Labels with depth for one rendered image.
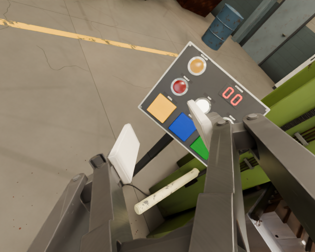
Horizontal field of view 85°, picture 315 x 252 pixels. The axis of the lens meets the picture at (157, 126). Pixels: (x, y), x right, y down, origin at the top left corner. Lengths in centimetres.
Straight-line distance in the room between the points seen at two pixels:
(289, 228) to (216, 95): 53
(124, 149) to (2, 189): 134
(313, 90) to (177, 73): 47
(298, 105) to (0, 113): 181
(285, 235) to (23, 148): 156
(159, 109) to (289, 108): 49
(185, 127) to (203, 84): 16
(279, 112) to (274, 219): 40
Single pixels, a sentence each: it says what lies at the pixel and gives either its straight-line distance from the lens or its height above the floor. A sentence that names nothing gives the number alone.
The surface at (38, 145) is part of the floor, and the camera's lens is 156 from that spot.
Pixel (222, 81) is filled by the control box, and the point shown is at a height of 117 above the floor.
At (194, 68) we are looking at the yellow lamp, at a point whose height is 116.
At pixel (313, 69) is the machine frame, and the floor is 130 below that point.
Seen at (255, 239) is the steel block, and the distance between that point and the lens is 84.
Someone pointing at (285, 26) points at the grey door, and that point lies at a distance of 723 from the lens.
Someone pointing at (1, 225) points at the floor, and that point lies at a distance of 142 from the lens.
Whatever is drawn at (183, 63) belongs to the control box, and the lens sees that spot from 60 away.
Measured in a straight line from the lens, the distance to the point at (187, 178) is 100.
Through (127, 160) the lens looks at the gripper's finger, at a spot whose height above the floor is 125.
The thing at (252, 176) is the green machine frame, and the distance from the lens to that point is 94.
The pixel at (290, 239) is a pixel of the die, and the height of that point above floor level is 96.
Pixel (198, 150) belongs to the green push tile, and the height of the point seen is 99.
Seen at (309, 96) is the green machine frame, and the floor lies 127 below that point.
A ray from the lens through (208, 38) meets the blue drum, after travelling 513.
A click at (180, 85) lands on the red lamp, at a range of 59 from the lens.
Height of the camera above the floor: 138
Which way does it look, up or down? 44 degrees down
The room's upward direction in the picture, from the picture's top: 40 degrees clockwise
